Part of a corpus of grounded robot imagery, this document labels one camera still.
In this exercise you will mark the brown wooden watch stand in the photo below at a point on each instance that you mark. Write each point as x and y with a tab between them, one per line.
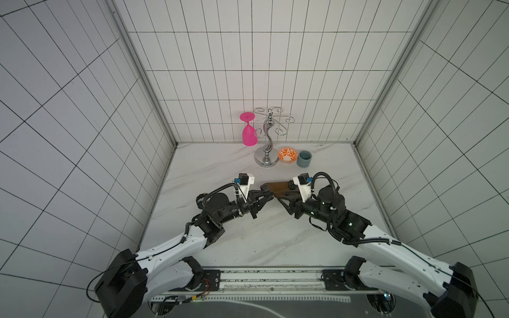
281	189

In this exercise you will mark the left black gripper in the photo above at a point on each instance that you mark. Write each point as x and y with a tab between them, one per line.
254	197

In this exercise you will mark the orange patterned small bowl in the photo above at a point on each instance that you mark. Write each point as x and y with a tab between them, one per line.
287	155

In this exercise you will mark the pink plastic wine glass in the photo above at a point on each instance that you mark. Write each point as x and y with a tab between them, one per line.
249	136

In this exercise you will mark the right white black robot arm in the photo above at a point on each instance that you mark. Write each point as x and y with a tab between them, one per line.
443	289

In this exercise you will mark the grey-green ceramic cup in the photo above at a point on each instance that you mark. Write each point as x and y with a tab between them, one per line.
304	159

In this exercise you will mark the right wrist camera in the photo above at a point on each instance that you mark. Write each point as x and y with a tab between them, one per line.
303	182

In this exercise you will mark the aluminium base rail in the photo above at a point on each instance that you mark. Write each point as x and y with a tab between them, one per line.
270	280

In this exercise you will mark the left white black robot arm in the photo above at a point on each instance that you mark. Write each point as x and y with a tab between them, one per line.
133	279

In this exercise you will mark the silver metal glass rack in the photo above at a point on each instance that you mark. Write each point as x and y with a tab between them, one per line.
274	120

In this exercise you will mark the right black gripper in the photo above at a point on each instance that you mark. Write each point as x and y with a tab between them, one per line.
299	205

